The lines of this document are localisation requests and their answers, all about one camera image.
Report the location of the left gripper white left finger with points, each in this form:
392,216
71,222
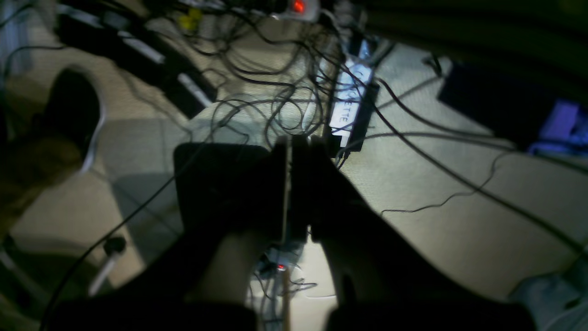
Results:
200,283

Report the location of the white power strip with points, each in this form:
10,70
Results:
298,10

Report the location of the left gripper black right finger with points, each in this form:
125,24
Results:
381,282

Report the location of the black white labelled device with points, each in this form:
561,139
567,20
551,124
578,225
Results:
352,101

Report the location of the black box on floor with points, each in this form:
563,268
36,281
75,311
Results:
206,174

